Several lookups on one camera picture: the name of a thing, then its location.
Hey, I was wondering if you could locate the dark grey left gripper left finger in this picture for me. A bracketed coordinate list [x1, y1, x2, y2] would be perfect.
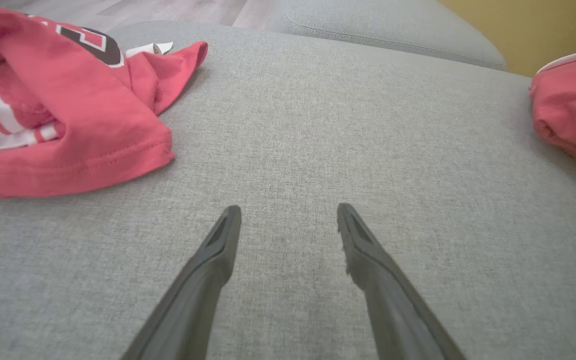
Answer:
[120, 205, 242, 360]

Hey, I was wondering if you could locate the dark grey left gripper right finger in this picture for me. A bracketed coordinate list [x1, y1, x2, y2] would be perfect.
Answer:
[337, 202, 469, 360]

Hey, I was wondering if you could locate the red jersey with white stripes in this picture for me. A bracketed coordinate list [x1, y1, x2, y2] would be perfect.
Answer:
[0, 4, 209, 198]

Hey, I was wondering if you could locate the grey fabric sofa ottoman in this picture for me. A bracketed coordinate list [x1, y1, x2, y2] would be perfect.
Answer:
[0, 20, 576, 360]

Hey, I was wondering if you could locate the crumpled red cloth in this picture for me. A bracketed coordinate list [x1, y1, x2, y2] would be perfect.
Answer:
[529, 50, 576, 175]

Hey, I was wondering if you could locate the grey sofa seat cushion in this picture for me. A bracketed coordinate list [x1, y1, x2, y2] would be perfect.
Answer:
[267, 0, 508, 71]

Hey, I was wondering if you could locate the yellow sofa backrest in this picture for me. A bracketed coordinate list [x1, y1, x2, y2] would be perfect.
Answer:
[438, 0, 576, 78]

